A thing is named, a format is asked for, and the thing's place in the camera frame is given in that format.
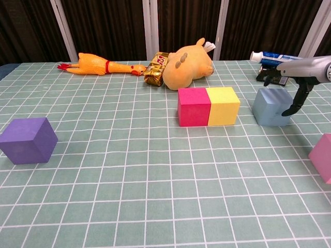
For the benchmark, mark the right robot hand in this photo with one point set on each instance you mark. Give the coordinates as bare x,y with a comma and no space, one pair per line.
305,69

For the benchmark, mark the light blue foam cube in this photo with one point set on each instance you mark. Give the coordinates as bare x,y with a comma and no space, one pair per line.
269,111

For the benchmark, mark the pink foam cube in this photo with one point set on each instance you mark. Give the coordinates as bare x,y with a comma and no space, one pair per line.
323,157

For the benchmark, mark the yellow foam cube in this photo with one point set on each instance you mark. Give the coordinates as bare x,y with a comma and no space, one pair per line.
223,111

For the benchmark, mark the magenta foam cube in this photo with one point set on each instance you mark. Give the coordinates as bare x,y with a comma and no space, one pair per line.
194,113

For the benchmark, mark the small black carton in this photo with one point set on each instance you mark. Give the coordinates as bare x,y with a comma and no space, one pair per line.
280,81

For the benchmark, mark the white blue toothpaste tube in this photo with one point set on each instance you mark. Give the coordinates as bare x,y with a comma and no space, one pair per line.
269,55

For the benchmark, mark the yellow plush toy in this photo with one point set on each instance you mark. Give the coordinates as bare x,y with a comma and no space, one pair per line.
186,69

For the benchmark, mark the gold snack packet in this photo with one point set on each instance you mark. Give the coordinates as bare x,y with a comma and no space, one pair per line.
155,75

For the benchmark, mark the green checked tablecloth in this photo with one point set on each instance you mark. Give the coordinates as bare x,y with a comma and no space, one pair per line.
155,180

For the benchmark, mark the yellow rubber chicken toy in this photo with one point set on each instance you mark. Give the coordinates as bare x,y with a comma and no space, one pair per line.
90,64

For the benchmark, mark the purple foam cube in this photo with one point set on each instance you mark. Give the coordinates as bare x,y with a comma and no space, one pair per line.
26,144

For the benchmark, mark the blue table pad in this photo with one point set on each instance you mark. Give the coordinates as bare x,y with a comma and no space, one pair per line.
5,71

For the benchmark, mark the white partition frame post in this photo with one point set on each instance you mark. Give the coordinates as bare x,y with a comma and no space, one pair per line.
62,25
315,25
151,25
221,25

